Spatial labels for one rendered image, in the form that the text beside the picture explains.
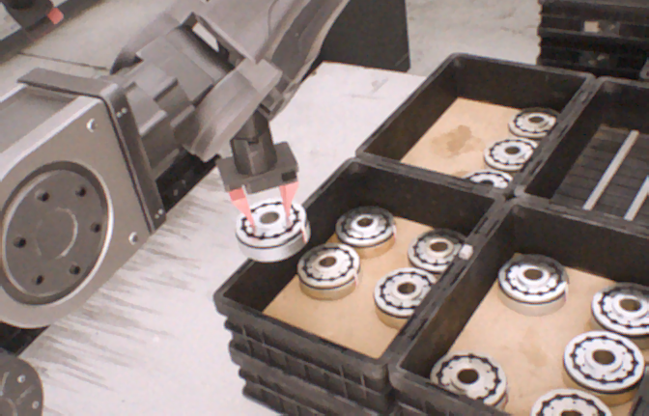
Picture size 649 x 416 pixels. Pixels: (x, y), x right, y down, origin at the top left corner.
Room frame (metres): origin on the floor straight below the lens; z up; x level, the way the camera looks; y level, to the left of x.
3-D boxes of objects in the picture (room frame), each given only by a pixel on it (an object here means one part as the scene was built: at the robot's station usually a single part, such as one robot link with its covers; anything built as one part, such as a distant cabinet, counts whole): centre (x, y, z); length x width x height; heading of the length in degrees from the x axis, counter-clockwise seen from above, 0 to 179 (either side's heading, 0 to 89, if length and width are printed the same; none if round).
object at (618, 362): (0.73, -0.33, 0.86); 0.05 x 0.05 x 0.01
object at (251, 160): (0.92, 0.08, 1.16); 0.10 x 0.07 x 0.07; 100
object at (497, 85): (1.27, -0.30, 0.87); 0.40 x 0.30 x 0.11; 141
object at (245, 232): (0.92, 0.08, 1.04); 0.10 x 0.10 x 0.01
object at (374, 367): (0.97, -0.04, 0.92); 0.40 x 0.30 x 0.02; 141
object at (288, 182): (0.93, 0.07, 1.09); 0.07 x 0.07 x 0.09; 10
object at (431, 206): (0.97, -0.04, 0.87); 0.40 x 0.30 x 0.11; 141
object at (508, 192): (1.27, -0.30, 0.92); 0.40 x 0.30 x 0.02; 141
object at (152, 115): (0.53, 0.14, 1.45); 0.09 x 0.08 x 0.12; 55
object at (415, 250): (1.01, -0.17, 0.86); 0.10 x 0.10 x 0.01
